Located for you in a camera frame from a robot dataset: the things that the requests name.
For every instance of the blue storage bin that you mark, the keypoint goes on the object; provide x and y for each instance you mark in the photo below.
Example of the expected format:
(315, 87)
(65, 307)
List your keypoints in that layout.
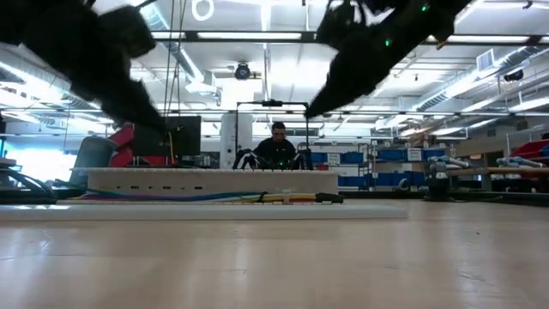
(343, 157)
(394, 154)

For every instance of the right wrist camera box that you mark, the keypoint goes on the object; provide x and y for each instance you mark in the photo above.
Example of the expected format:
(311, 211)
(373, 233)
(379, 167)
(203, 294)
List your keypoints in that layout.
(339, 23)

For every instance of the white duct cover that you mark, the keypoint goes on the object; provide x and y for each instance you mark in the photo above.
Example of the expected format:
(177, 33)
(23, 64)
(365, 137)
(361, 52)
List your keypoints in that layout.
(193, 212)

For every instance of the grey waste bin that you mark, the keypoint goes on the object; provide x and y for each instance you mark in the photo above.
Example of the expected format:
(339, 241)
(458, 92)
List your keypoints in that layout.
(92, 161)

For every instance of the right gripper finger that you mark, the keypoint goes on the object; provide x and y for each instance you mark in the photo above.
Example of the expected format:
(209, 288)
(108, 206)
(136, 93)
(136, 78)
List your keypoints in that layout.
(339, 98)

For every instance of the black overhead light bar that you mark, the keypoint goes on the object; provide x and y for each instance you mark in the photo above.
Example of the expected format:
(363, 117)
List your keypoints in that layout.
(257, 36)

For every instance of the red bin shelf rack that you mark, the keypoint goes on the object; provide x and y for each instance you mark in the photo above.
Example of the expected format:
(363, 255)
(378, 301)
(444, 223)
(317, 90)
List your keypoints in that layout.
(122, 148)

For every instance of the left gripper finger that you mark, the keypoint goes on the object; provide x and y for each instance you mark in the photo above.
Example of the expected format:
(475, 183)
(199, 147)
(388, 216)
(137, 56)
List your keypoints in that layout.
(133, 107)

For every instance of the black ceiling camera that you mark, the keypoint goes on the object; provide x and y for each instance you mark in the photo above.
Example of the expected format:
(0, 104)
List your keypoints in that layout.
(242, 70)

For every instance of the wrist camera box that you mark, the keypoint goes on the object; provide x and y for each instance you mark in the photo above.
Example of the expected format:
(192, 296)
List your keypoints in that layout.
(339, 23)
(128, 30)

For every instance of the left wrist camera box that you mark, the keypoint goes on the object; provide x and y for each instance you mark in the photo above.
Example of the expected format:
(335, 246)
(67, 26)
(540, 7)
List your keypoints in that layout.
(128, 30)

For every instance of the black monitor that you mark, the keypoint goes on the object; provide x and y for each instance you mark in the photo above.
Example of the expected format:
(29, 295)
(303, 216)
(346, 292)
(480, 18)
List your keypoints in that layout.
(184, 137)

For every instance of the person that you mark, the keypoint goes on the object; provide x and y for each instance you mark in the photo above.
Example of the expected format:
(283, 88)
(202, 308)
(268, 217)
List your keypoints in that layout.
(276, 150)

